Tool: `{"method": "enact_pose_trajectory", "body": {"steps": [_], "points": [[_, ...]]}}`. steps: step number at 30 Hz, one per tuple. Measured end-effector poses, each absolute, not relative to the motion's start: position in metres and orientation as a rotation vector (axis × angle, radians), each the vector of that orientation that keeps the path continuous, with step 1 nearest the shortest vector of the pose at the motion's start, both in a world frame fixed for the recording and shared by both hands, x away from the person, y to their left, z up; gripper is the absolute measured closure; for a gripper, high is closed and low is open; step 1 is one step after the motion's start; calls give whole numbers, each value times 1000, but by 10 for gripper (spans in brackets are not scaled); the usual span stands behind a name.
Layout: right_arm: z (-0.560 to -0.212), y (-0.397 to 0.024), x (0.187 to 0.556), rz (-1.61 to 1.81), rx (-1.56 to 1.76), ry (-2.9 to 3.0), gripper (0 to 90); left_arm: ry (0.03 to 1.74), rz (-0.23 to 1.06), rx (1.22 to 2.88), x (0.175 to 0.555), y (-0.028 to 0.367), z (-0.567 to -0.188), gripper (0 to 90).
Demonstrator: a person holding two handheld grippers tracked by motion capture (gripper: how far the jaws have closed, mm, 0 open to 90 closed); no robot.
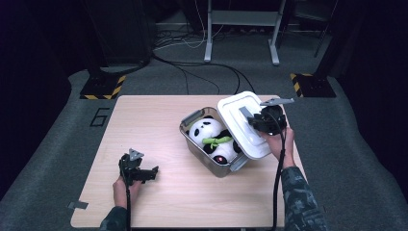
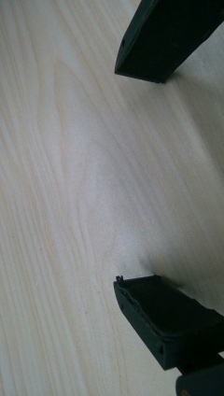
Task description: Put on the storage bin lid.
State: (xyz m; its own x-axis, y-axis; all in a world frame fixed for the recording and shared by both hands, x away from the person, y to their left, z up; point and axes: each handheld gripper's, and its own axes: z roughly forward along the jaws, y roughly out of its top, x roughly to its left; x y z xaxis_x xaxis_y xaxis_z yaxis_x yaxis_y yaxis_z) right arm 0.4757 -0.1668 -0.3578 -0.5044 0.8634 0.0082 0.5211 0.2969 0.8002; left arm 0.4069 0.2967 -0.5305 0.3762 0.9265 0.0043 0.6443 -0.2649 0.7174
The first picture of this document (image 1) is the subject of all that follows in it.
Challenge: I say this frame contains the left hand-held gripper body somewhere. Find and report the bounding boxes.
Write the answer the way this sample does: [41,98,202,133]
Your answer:
[118,148,144,187]

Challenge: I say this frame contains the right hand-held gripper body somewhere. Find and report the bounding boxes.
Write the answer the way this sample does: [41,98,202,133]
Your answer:
[259,97,295,136]

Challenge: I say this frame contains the white box lid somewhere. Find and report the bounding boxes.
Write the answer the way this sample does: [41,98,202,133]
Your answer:
[217,90,273,161]

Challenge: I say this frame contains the panda plush toy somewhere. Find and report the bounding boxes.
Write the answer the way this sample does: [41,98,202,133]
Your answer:
[187,115,242,166]

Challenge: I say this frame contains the transparent storage box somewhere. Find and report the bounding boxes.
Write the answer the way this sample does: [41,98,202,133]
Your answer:
[178,106,250,178]

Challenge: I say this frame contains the person's left hand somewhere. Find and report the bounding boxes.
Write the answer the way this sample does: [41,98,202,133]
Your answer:
[113,175,142,209]

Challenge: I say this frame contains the person's right hand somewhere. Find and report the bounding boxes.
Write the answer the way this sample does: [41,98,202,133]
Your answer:
[263,127,295,169]

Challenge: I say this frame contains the black yellow striped stand base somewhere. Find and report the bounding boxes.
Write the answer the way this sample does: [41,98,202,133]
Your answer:
[79,74,127,100]
[290,72,337,99]

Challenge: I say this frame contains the grey tape piece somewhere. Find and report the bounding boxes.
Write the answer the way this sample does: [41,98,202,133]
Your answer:
[66,200,89,211]

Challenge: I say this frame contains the white metal stand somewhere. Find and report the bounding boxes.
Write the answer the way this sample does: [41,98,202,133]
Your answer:
[204,0,288,66]

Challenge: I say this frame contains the black cabinet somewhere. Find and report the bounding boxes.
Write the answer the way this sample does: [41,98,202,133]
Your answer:
[82,0,154,67]

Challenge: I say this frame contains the left hand-held gripper cable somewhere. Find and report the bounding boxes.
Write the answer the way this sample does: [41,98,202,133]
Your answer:
[123,167,133,231]

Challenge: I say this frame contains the black floor cables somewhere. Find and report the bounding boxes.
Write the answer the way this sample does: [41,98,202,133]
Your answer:
[151,52,258,96]

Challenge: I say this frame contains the white floor cables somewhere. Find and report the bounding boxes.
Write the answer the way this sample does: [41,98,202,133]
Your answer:
[153,0,225,52]

